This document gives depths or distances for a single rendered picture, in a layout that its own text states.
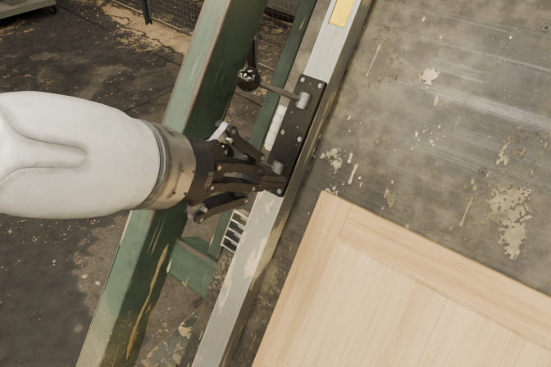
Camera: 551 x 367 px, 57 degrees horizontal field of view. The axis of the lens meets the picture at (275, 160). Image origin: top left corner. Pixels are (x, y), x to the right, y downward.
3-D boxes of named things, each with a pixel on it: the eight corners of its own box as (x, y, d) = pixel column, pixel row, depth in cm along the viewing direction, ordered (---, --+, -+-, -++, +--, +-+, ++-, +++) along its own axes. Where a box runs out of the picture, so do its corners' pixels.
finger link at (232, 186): (211, 181, 59) (207, 192, 59) (261, 187, 69) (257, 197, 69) (187, 168, 61) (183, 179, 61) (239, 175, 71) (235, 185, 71)
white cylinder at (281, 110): (284, 106, 90) (268, 147, 91) (275, 102, 87) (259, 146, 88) (298, 111, 88) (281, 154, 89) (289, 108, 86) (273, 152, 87)
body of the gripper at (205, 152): (177, 218, 54) (229, 217, 62) (205, 142, 53) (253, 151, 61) (130, 190, 57) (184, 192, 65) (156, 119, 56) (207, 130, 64)
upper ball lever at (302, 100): (299, 111, 85) (228, 85, 78) (307, 89, 84) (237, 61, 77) (310, 115, 81) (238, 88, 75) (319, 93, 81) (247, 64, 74)
